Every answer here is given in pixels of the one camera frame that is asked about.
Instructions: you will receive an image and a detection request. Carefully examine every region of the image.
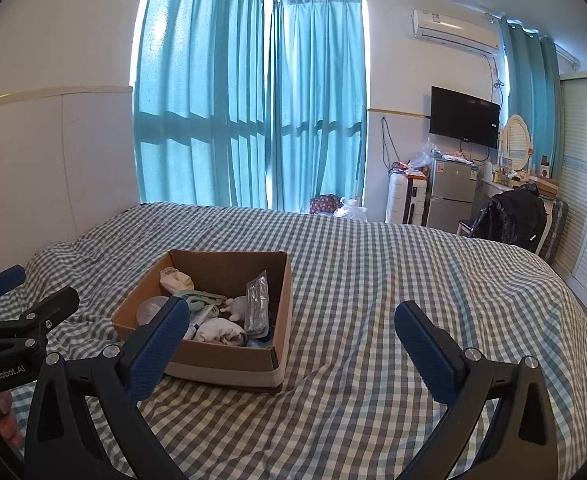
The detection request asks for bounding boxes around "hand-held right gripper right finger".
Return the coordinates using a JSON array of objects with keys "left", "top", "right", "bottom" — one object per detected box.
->
[{"left": 394, "top": 301, "right": 561, "bottom": 480}]

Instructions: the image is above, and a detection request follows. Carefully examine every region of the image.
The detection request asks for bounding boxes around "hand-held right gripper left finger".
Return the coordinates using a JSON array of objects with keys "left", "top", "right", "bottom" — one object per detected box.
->
[{"left": 23, "top": 296, "right": 191, "bottom": 480}]

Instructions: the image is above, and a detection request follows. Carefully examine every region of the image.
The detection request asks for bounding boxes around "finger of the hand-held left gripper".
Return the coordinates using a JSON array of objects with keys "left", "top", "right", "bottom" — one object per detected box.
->
[
  {"left": 0, "top": 286, "right": 81, "bottom": 348},
  {"left": 0, "top": 265, "right": 27, "bottom": 322}
]

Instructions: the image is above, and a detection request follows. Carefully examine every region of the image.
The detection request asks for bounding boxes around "clear plastic lid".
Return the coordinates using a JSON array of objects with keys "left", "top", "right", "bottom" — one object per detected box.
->
[{"left": 136, "top": 295, "right": 170, "bottom": 329}]

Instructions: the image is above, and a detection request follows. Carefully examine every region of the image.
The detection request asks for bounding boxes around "white sock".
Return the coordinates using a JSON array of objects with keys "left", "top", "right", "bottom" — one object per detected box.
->
[{"left": 193, "top": 316, "right": 248, "bottom": 347}]

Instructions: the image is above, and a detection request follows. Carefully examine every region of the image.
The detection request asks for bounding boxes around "brown cardboard box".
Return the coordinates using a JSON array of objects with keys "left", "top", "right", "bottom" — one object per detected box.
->
[{"left": 110, "top": 248, "right": 295, "bottom": 394}]

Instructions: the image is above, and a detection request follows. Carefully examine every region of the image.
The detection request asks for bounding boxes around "pale green plastic hanger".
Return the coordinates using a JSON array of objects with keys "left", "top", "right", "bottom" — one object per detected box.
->
[{"left": 175, "top": 289, "right": 229, "bottom": 312}]

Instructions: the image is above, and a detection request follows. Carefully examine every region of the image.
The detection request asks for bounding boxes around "beige sock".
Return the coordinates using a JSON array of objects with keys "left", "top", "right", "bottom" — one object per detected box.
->
[{"left": 159, "top": 267, "right": 194, "bottom": 297}]

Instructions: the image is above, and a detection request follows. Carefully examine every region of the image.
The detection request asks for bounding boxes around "small white toy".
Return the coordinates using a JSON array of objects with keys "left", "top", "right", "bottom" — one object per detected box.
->
[{"left": 221, "top": 295, "right": 249, "bottom": 322}]

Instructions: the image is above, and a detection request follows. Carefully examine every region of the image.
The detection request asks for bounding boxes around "clear plastic bag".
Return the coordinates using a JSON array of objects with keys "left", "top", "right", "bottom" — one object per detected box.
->
[
  {"left": 408, "top": 138, "right": 447, "bottom": 171},
  {"left": 244, "top": 269, "right": 270, "bottom": 336}
]

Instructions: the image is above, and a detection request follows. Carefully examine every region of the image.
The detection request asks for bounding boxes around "person's left hand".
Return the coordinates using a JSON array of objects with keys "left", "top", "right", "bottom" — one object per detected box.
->
[{"left": 0, "top": 391, "right": 25, "bottom": 450}]

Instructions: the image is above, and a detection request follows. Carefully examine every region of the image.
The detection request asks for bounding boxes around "grey checkered bed sheet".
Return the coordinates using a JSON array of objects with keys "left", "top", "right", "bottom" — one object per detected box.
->
[{"left": 7, "top": 201, "right": 587, "bottom": 480}]

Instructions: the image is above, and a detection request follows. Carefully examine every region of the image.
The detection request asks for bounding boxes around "white suitcase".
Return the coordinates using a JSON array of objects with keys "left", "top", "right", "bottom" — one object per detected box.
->
[{"left": 405, "top": 180, "right": 429, "bottom": 226}]

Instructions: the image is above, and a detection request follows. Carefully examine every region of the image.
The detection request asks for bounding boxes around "white cylinder appliance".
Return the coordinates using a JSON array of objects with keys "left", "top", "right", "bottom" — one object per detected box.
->
[{"left": 384, "top": 172, "right": 408, "bottom": 225}]

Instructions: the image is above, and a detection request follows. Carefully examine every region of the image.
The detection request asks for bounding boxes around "white plastic bag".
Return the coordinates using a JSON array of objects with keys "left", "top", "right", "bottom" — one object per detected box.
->
[{"left": 334, "top": 197, "right": 369, "bottom": 222}]

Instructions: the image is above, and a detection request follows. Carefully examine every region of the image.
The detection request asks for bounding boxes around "silver small fridge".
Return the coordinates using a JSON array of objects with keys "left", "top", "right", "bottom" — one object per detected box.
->
[{"left": 425, "top": 156, "right": 479, "bottom": 234}]

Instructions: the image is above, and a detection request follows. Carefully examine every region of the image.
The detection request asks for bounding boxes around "black jacket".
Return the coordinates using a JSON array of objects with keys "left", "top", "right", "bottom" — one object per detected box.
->
[{"left": 473, "top": 183, "right": 547, "bottom": 249}]

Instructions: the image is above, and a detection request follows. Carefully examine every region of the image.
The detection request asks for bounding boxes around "white chair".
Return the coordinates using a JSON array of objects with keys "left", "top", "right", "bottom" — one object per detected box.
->
[{"left": 533, "top": 204, "right": 557, "bottom": 257}]

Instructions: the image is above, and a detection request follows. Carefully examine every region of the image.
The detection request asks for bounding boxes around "white dressing table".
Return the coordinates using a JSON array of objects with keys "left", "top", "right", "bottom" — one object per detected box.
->
[{"left": 476, "top": 177, "right": 515, "bottom": 212}]

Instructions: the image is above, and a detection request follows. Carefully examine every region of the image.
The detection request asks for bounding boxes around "dark patterned bag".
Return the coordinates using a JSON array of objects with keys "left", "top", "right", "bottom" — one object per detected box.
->
[{"left": 309, "top": 193, "right": 343, "bottom": 215}]

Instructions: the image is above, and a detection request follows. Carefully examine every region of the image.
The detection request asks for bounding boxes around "clear plastic bag on fridge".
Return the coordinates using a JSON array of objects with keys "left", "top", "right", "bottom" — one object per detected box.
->
[{"left": 408, "top": 138, "right": 447, "bottom": 171}]

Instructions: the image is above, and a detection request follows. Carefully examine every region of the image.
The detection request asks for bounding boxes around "oval white mirror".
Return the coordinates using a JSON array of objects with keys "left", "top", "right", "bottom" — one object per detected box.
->
[{"left": 500, "top": 113, "right": 533, "bottom": 171}]

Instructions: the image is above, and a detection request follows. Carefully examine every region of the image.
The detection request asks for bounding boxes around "wide teal curtain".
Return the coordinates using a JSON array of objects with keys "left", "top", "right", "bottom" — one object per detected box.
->
[{"left": 132, "top": 0, "right": 273, "bottom": 211}]

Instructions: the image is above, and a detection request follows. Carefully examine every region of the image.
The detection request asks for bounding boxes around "narrow teal curtain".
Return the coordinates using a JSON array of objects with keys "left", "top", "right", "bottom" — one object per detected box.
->
[{"left": 502, "top": 17, "right": 562, "bottom": 181}]

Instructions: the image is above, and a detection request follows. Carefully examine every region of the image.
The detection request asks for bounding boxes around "white air conditioner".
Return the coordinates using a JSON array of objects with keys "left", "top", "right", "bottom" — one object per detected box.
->
[{"left": 412, "top": 7, "right": 502, "bottom": 56}]

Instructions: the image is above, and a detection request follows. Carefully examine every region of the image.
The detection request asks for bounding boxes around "black wall cable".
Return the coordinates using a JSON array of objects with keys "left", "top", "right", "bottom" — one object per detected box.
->
[{"left": 380, "top": 115, "right": 400, "bottom": 171}]

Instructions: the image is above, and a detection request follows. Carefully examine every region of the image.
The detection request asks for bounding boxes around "black wall television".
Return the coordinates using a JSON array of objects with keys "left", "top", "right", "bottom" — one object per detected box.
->
[{"left": 429, "top": 85, "right": 502, "bottom": 150}]

